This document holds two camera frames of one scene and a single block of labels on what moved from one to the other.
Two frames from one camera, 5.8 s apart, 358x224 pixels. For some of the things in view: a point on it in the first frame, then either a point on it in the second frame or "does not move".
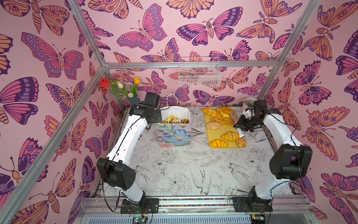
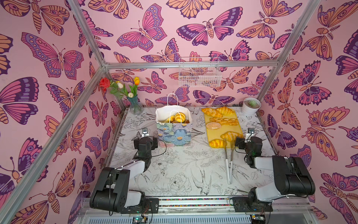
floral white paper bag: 175,129 does not move
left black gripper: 159,118 → 153,143
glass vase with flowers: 117,87 does not move
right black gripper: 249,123 → 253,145
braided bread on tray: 223,121 does not move
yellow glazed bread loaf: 218,143 does not move
